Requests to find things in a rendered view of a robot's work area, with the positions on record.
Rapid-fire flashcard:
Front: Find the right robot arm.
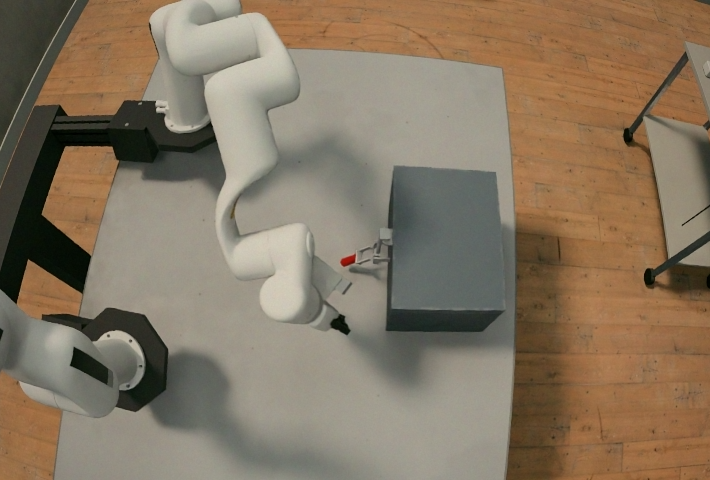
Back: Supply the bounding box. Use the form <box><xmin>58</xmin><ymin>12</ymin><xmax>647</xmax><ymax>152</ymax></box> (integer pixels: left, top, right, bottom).
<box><xmin>0</xmin><ymin>290</ymin><xmax>146</xmax><ymax>418</ymax></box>

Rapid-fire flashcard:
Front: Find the dark grey rectangular case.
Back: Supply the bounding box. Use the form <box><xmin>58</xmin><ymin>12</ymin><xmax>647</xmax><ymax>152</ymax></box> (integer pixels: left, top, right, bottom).
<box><xmin>373</xmin><ymin>165</ymin><xmax>505</xmax><ymax>332</ymax></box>

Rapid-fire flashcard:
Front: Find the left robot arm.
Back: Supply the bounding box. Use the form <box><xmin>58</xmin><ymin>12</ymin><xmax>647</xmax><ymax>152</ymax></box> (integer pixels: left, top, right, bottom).
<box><xmin>149</xmin><ymin>0</ymin><xmax>353</xmax><ymax>325</ymax></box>

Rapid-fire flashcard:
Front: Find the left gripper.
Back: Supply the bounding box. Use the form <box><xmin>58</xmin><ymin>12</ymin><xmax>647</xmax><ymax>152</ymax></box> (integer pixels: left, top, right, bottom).
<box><xmin>308</xmin><ymin>301</ymin><xmax>351</xmax><ymax>335</ymax></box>

